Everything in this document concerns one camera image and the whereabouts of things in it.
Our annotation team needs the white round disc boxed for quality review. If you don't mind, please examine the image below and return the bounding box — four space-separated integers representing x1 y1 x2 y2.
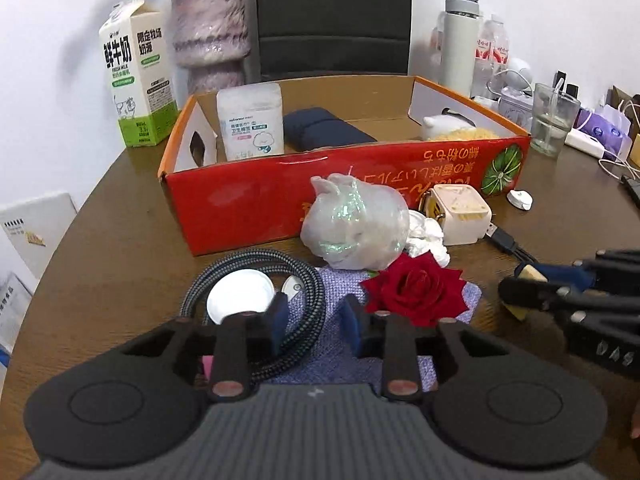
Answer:
206 270 277 326

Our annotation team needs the brown cardboard box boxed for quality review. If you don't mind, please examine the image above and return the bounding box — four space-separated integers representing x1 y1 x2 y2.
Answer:
612 85 640 167

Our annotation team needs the small white charger puck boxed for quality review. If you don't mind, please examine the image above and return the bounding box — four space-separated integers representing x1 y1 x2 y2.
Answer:
281 276 304 306

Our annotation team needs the navy blue pouch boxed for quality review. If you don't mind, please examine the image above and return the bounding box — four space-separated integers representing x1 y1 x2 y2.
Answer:
283 106 378 152

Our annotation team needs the black paper bag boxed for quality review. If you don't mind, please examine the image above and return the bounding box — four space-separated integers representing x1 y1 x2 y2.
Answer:
254 0 413 82

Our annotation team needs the orange cardboard box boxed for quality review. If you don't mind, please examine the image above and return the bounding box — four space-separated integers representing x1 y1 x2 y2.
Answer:
157 76 532 257

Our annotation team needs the white roll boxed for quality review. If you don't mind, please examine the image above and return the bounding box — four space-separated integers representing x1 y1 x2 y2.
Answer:
565 127 633 163

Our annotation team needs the beige charger cube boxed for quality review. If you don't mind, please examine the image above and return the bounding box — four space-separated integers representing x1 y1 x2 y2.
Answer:
430 183 492 246

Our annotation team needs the white cardboard box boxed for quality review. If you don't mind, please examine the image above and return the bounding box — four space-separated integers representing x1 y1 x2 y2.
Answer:
0 190 78 281
0 270 39 361

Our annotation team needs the white cotton swab container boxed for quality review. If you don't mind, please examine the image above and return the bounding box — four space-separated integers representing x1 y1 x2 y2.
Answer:
216 83 286 162

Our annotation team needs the clear plastic bottle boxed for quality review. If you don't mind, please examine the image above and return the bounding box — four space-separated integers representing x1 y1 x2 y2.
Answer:
430 10 447 84

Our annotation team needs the white round gadget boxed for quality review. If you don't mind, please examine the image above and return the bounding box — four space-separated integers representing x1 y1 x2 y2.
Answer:
502 57 535 93

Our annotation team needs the lavender container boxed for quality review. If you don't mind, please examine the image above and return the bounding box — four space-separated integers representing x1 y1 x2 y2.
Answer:
499 85 535 132

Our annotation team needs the green white milk carton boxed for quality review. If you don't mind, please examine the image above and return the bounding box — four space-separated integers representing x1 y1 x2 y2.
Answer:
98 0 179 148

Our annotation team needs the crumpled white tissue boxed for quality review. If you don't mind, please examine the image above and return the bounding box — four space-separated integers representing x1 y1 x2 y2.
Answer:
404 210 451 267

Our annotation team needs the clear glass cup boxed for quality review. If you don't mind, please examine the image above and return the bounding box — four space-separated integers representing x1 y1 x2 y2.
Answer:
530 82 582 157

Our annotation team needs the white cable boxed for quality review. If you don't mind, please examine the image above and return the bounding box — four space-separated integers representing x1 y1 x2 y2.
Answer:
597 99 640 182

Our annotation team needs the red label water bottle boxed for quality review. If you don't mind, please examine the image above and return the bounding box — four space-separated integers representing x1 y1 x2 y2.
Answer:
490 14 511 77
472 19 497 100

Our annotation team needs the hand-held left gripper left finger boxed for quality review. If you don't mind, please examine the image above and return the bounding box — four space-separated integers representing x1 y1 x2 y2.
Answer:
117 291 291 403

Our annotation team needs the white pig toy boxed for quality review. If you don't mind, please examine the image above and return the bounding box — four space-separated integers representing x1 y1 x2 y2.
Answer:
421 107 478 142

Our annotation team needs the purple tissue pack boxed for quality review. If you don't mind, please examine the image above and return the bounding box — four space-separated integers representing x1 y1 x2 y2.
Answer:
575 105 633 142

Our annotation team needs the purple glitter cloth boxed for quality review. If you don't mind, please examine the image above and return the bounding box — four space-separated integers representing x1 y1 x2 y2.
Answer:
272 266 483 393

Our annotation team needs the yellow fuzzy cloth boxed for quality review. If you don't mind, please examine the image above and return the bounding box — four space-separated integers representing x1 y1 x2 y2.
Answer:
440 127 503 142

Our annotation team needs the black plug adapter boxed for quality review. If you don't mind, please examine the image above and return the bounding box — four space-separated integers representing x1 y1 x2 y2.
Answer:
552 71 580 99

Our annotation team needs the red rose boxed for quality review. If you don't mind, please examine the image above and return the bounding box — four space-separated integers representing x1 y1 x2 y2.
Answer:
360 251 466 328

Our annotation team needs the black usb cable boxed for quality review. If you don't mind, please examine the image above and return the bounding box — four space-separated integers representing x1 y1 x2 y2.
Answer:
484 222 542 267

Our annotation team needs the purple ribbed vase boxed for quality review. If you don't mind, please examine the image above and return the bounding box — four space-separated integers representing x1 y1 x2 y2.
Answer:
170 0 251 95

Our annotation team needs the white thermos bottle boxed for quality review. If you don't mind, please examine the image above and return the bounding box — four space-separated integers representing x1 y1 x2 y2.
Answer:
440 0 482 100

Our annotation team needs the braided grey cable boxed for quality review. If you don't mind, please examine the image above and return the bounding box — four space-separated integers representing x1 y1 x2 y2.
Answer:
179 249 327 381

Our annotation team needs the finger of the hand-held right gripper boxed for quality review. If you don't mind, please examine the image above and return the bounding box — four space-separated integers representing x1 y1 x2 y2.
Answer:
499 276 640 326
522 249 640 288

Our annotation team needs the small yellow block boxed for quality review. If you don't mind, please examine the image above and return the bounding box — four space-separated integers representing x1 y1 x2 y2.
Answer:
502 264 547 322

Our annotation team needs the wooden desktop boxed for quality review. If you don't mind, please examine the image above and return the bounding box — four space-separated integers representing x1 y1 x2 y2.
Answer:
0 92 640 480

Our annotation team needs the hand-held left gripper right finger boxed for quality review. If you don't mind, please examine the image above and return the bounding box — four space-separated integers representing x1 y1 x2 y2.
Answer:
339 294 506 404

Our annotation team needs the white iridescent plastic bag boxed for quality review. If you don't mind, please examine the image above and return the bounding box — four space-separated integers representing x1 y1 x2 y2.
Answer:
300 172 411 271

